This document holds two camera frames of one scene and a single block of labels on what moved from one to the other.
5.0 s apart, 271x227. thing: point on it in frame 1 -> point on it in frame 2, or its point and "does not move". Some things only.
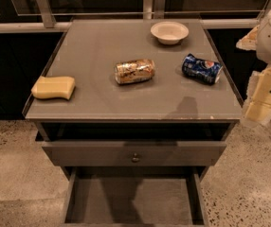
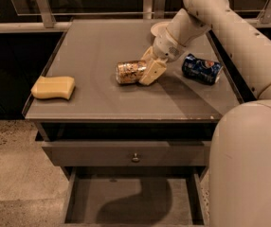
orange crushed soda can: x=134 y=70 does not move
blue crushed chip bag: x=203 y=69 does not move
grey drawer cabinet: x=153 y=106 does not move
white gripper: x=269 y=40 -> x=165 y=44
